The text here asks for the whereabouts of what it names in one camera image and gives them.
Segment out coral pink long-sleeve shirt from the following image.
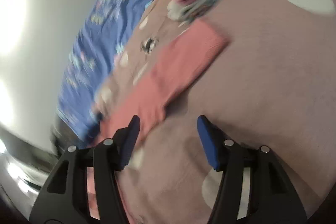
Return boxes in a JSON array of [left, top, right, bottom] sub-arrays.
[[88, 18, 232, 224]]

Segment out mauve polka-dot bedspread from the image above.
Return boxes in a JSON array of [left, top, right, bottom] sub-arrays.
[[96, 0, 335, 223]]

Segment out blue tree-print sheet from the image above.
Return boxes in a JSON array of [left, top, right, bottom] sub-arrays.
[[57, 0, 153, 143]]

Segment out white socks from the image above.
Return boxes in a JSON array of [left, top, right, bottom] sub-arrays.
[[167, 0, 192, 21]]

